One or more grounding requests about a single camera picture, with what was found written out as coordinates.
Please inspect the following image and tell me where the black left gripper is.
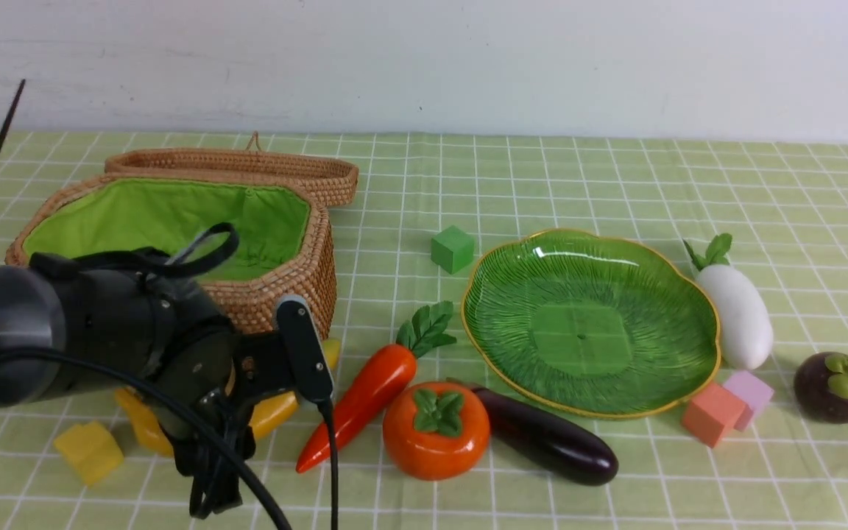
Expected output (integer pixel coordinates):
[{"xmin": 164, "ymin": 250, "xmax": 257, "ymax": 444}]
[{"xmin": 152, "ymin": 323, "xmax": 300, "ymax": 520}]

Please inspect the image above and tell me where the yellow toy banana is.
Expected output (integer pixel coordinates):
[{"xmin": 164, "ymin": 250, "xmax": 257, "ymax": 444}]
[{"xmin": 114, "ymin": 332, "xmax": 341, "ymax": 462}]

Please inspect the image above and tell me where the orange toy carrot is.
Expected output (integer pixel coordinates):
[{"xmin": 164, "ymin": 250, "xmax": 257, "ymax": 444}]
[{"xmin": 295, "ymin": 300, "xmax": 457, "ymax": 473}]

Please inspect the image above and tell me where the orange toy persimmon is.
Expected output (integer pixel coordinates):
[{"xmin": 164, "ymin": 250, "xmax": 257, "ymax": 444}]
[{"xmin": 383, "ymin": 381, "xmax": 491, "ymax": 481}]

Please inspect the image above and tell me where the dark purple toy eggplant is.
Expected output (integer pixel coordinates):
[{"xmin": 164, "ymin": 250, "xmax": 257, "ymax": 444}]
[{"xmin": 446, "ymin": 377, "xmax": 619, "ymax": 487}]

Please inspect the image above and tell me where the white toy radish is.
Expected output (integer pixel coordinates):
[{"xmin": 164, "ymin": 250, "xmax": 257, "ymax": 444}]
[{"xmin": 682, "ymin": 233, "xmax": 774, "ymax": 370}]

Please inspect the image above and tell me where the purple toy mangosteen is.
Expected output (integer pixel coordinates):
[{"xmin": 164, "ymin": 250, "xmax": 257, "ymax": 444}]
[{"xmin": 794, "ymin": 352, "xmax": 848, "ymax": 425}]

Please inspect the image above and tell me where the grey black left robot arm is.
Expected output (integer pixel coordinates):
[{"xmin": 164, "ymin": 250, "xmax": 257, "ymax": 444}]
[{"xmin": 0, "ymin": 248, "xmax": 321, "ymax": 529}]

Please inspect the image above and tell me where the yellow foam block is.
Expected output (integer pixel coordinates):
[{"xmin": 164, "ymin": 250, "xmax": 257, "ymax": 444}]
[{"xmin": 53, "ymin": 420, "xmax": 124, "ymax": 487}]

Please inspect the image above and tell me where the woven wicker basket green lining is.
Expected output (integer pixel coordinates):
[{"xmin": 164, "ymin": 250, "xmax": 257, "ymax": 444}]
[{"xmin": 5, "ymin": 174, "xmax": 338, "ymax": 339}]

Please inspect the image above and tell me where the green foam cube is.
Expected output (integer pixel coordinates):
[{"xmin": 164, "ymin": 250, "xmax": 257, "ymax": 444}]
[{"xmin": 430, "ymin": 225, "xmax": 476, "ymax": 275}]

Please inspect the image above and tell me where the green checkered tablecloth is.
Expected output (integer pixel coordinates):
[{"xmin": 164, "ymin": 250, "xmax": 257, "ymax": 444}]
[{"xmin": 0, "ymin": 120, "xmax": 848, "ymax": 529}]

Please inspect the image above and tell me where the green leaf-shaped glass plate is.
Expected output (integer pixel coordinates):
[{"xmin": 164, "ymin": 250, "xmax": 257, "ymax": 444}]
[{"xmin": 460, "ymin": 228, "xmax": 723, "ymax": 420}]

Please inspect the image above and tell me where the orange foam cube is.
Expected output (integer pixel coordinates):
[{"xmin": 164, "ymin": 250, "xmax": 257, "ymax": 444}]
[{"xmin": 681, "ymin": 383, "xmax": 747, "ymax": 448}]

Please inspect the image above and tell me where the pink foam cube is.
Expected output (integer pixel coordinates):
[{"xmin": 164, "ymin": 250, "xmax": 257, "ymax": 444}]
[{"xmin": 723, "ymin": 370, "xmax": 774, "ymax": 432}]

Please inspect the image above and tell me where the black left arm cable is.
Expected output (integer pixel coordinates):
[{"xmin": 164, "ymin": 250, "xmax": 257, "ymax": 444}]
[{"xmin": 0, "ymin": 346, "xmax": 340, "ymax": 530}]

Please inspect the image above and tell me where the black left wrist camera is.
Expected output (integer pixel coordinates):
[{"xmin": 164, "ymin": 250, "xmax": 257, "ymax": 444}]
[{"xmin": 274, "ymin": 294, "xmax": 334, "ymax": 406}]

